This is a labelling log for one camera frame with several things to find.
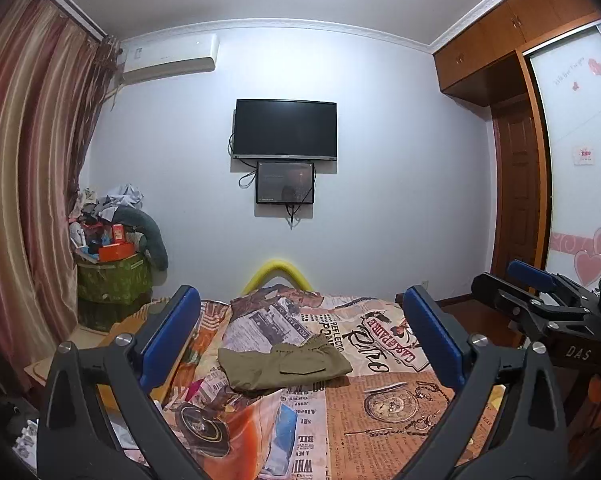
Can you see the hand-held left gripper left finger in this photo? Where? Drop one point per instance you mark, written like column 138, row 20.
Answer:
column 173, row 332

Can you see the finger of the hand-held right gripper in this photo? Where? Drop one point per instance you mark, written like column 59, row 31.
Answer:
column 530, row 274
column 505, row 297

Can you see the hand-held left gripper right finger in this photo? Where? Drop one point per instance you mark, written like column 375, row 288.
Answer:
column 435, row 342

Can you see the olive green pants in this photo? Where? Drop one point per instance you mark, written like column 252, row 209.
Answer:
column 280, row 365

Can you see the brown wooden door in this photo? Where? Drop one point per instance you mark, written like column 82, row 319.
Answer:
column 518, row 200

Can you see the green storage box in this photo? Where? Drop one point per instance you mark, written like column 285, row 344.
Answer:
column 113, row 285

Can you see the bed with printed newspaper sheet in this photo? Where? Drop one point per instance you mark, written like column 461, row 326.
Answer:
column 380, row 410

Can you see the grey plush pillow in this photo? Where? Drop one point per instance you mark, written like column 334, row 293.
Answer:
column 153, row 240

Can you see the orange box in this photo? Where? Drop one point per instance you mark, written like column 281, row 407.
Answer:
column 115, row 252

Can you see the white sliding wardrobe door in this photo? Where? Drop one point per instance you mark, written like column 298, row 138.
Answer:
column 575, row 185

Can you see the yellow foam tube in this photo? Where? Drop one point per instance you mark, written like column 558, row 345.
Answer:
column 275, row 266

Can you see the small white door sticker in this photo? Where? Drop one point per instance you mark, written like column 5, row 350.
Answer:
column 585, row 155

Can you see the light wooden nightstand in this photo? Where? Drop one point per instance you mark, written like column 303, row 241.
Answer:
column 38, row 370

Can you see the pile of crumpled clothes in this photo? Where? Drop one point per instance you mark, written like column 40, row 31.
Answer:
column 115, row 200

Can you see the white crumpled cloth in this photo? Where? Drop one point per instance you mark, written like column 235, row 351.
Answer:
column 28, row 445

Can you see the striped red beige curtain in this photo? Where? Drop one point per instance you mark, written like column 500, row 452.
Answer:
column 25, row 185

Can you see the wooden overhead wardrobe cabinet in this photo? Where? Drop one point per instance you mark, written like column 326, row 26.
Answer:
column 510, row 30

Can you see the white air conditioner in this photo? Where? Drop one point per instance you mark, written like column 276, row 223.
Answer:
column 168, row 57

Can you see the curtain rod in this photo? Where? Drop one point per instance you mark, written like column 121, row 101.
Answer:
column 65, row 2

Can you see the small black wall monitor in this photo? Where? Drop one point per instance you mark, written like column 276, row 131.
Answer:
column 285, row 182

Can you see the black wall television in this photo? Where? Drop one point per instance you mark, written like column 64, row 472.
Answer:
column 285, row 130

